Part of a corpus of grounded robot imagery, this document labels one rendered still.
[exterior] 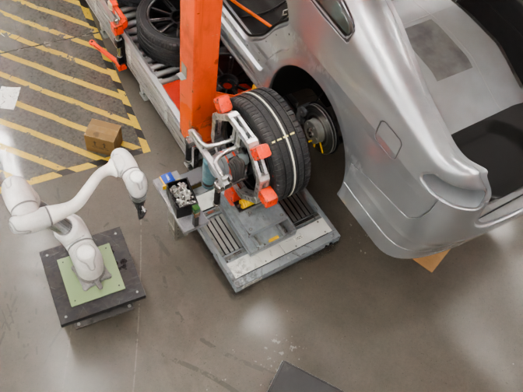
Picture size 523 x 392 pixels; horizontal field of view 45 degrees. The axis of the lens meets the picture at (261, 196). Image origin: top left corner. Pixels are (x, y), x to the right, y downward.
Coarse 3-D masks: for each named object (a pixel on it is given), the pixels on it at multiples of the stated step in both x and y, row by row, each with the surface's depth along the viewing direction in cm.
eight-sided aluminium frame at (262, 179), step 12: (216, 120) 365; (228, 120) 346; (240, 120) 343; (216, 132) 375; (240, 132) 339; (252, 132) 340; (252, 144) 336; (264, 168) 342; (264, 180) 343; (240, 192) 377; (252, 192) 370
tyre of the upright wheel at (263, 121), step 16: (240, 96) 356; (256, 96) 349; (272, 96) 349; (240, 112) 349; (256, 112) 340; (288, 112) 343; (224, 128) 381; (256, 128) 339; (272, 128) 337; (288, 128) 340; (272, 144) 336; (304, 144) 344; (272, 160) 338; (288, 160) 341; (304, 160) 346; (272, 176) 345; (288, 176) 345; (304, 176) 353; (288, 192) 357
